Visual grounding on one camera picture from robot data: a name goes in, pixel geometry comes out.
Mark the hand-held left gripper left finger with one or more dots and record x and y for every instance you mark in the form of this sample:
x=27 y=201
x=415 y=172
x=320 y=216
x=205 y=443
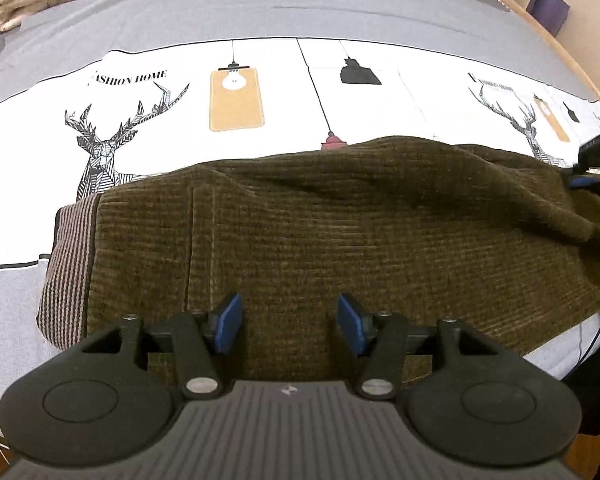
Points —
x=230 y=322

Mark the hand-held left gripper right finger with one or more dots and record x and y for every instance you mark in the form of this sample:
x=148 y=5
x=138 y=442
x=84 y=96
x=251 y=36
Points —
x=350 y=322

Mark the olive brown knitted sweater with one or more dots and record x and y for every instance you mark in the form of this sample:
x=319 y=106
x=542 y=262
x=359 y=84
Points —
x=330 y=240

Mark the purple box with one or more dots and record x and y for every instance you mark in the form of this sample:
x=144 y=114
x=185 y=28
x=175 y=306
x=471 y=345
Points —
x=547 y=7

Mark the grey printed bed sheet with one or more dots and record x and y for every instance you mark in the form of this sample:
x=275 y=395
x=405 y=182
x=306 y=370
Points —
x=280 y=15

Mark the wooden bed frame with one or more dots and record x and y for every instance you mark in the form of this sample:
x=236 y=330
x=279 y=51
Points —
x=587 y=72

